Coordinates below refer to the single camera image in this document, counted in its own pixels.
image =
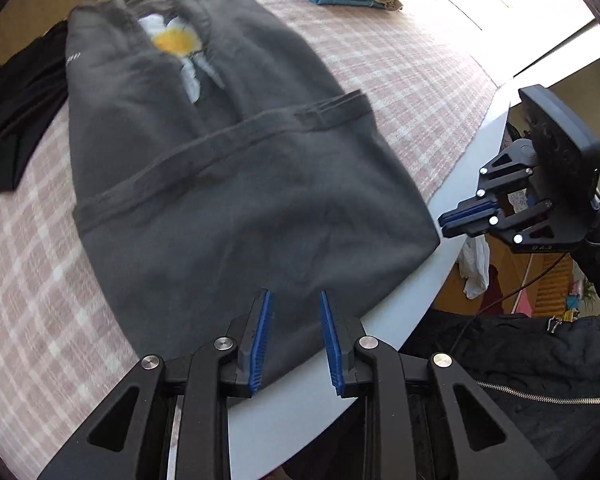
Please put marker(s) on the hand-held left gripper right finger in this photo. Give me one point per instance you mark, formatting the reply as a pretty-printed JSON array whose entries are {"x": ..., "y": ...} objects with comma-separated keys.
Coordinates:
[{"x": 330, "y": 345}]

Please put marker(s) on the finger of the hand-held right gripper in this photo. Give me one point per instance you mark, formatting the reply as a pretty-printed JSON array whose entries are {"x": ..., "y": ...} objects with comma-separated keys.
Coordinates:
[
  {"x": 480, "y": 225},
  {"x": 467, "y": 212}
]

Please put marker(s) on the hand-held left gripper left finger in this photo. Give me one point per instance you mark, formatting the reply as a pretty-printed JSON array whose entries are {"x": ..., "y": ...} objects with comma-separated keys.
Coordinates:
[{"x": 260, "y": 345}]

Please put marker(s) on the grey daisy print t-shirt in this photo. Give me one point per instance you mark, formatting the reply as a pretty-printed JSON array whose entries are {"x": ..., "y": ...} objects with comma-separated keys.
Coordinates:
[{"x": 230, "y": 210}]

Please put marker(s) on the orange wooden cabinet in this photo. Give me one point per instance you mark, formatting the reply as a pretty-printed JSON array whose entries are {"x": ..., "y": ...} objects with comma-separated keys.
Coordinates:
[{"x": 545, "y": 285}]

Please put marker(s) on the green plant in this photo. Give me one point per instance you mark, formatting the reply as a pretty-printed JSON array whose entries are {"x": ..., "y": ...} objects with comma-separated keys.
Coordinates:
[{"x": 587, "y": 292}]

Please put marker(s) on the pink plaid cloth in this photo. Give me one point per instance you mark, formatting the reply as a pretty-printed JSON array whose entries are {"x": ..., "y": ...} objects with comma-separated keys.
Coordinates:
[{"x": 405, "y": 85}]

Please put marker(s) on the person's black jacket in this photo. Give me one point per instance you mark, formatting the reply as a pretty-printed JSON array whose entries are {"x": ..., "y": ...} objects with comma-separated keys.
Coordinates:
[{"x": 530, "y": 360}]

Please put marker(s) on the black t-shirt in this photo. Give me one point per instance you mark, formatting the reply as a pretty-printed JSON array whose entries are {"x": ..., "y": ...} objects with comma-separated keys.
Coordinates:
[{"x": 15, "y": 110}]

